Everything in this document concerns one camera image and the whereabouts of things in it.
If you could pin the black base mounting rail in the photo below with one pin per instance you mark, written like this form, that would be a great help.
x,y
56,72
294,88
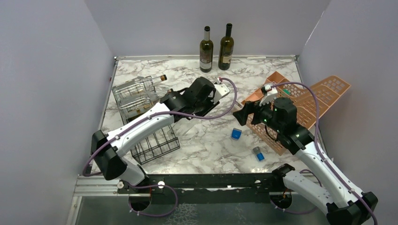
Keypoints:
x,y
175,189

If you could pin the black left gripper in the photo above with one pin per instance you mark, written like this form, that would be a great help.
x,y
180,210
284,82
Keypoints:
x,y
210,106

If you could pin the blue grey small bottle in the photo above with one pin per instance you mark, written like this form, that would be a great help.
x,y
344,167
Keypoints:
x,y
258,153

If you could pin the peach plastic stacked organizer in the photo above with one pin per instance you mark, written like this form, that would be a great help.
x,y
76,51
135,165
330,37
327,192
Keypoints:
x,y
328,91

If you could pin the green bottle silver capsule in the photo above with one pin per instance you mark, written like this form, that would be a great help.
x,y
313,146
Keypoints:
x,y
206,52

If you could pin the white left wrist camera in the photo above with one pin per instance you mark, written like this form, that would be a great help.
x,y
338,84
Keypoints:
x,y
221,90

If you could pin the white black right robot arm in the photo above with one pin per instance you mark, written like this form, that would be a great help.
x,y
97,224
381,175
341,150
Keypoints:
x,y
338,198

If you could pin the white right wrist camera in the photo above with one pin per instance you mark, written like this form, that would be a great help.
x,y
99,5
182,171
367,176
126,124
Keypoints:
x,y
269,93

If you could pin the green bottle black capsule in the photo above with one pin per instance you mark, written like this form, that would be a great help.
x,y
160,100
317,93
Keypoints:
x,y
226,49

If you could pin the black wire wine rack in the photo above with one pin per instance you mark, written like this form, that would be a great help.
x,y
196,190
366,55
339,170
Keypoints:
x,y
148,136

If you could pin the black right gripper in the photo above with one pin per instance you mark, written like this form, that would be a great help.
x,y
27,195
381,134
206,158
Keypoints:
x,y
249,107

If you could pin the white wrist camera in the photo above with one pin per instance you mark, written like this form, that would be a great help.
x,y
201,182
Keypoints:
x,y
221,90
269,93

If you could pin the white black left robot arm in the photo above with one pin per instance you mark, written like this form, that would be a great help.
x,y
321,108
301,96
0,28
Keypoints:
x,y
108,150

